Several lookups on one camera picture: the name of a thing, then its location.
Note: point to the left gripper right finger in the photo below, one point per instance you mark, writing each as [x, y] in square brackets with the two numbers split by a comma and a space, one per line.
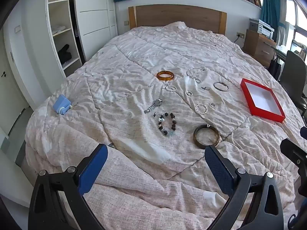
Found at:
[265, 210]

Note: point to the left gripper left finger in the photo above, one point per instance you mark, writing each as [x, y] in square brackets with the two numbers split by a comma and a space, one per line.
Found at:
[46, 210]

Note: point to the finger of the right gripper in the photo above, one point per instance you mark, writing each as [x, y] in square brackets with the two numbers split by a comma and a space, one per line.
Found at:
[294, 153]
[303, 132]

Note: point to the dark horn bangle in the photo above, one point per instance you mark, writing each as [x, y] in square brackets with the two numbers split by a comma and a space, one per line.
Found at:
[206, 135]

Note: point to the silver bangle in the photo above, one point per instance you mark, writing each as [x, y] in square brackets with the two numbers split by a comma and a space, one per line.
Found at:
[220, 86]

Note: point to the silver watch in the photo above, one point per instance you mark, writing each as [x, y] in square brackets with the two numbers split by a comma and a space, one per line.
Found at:
[155, 104]

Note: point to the amber bangle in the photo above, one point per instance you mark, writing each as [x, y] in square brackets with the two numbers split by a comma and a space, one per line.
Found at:
[165, 75]

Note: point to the red jewelry box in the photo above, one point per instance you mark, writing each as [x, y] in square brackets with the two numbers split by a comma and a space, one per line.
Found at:
[261, 101]

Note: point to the dark office chair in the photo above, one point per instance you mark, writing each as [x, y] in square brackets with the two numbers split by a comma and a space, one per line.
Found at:
[293, 78]

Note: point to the blue charger plug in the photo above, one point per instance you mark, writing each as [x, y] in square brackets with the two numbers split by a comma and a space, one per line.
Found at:
[62, 105]

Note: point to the wooden dresser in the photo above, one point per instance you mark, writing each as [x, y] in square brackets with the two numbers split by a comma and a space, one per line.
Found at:
[259, 47]

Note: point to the white printer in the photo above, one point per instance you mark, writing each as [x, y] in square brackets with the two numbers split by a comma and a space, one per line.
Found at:
[261, 27]

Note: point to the teal curtain right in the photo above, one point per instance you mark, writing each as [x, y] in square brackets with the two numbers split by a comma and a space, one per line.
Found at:
[271, 14]

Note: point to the wooden headboard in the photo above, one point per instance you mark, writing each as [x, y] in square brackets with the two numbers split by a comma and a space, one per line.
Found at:
[163, 14]

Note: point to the white wardrobe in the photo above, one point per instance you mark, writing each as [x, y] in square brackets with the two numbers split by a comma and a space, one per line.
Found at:
[36, 30]

